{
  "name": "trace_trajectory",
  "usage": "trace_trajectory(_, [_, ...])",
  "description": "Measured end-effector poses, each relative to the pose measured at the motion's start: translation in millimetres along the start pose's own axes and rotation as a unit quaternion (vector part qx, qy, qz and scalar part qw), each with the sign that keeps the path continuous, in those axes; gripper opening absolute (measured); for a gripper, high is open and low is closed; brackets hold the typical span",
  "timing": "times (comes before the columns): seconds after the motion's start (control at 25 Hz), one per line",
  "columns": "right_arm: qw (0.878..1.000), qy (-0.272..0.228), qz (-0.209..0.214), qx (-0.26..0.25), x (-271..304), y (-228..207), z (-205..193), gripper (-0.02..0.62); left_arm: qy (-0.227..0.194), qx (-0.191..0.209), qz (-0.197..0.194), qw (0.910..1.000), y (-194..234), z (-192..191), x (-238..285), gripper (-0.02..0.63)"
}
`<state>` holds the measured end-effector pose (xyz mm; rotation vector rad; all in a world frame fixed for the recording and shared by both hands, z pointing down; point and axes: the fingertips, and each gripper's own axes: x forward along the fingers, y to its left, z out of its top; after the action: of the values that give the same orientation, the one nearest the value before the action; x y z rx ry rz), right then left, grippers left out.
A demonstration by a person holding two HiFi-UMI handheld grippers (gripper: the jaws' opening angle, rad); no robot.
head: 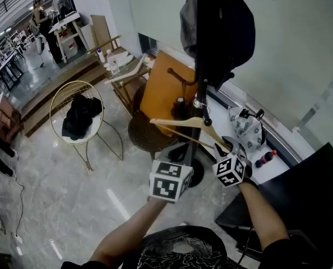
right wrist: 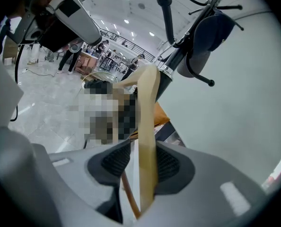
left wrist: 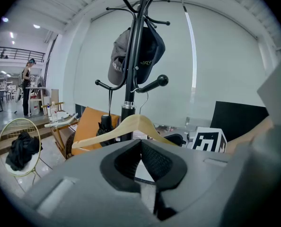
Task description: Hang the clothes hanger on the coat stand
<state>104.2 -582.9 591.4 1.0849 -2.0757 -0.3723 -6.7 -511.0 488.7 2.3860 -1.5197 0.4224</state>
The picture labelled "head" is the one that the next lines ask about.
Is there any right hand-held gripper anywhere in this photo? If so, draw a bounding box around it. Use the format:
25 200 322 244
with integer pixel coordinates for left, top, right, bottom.
212 136 253 188

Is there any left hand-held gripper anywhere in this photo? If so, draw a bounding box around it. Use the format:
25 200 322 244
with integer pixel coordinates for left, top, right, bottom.
148 142 197 205

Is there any person's right forearm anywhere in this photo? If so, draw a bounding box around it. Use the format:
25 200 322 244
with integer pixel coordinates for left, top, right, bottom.
237 182 291 252

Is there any person's left forearm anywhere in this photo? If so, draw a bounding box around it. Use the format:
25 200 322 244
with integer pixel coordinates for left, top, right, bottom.
89 197 168 269

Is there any floral fabric bag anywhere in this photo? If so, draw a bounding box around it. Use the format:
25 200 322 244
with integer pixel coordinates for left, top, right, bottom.
228 106 267 151

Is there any cola bottle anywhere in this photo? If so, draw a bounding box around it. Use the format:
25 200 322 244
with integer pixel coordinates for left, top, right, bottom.
255 149 278 169

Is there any small brown hanging bag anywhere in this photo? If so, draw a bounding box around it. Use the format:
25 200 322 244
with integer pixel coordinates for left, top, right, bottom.
170 96 190 120

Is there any wooden side table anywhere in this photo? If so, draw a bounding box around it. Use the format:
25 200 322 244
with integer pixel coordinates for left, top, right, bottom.
86 34 152 115

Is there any black open case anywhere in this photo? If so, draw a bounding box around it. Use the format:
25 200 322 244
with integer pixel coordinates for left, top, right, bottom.
215 142 333 263

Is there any person's black patterned shirt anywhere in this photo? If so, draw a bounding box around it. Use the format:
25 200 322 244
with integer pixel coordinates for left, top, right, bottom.
62 225 324 269

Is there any black coat rack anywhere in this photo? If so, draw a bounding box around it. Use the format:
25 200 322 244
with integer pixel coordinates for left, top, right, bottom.
140 0 278 189

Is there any black garment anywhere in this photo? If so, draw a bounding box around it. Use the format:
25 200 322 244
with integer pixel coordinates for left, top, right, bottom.
61 94 105 141

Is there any grey roller blind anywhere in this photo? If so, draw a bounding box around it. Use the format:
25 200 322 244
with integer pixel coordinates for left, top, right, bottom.
104 0 333 131
302 71 333 158

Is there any dark blue cap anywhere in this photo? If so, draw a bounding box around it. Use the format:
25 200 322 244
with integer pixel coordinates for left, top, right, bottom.
210 0 256 91

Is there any clear water bottle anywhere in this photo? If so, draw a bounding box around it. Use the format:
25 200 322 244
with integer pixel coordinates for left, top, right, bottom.
107 49 121 76

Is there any grey cap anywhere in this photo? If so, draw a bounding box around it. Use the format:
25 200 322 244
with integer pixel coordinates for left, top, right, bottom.
179 0 201 59

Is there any wooden step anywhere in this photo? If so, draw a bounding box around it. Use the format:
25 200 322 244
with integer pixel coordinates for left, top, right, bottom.
20 53 108 137

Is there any cardboard sheet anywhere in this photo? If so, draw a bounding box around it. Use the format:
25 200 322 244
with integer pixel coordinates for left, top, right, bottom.
90 15 114 53

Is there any white table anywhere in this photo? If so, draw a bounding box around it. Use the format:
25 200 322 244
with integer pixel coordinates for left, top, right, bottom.
48 12 90 63

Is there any wooden cabinet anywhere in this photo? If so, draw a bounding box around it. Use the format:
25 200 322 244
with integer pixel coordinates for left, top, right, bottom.
0 92 24 145

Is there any gold wire chair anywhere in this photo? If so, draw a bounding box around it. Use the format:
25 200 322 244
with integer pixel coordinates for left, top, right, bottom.
49 80 124 171

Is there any black floor cable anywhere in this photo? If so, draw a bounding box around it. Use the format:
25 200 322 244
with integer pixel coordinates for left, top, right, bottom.
11 172 26 235

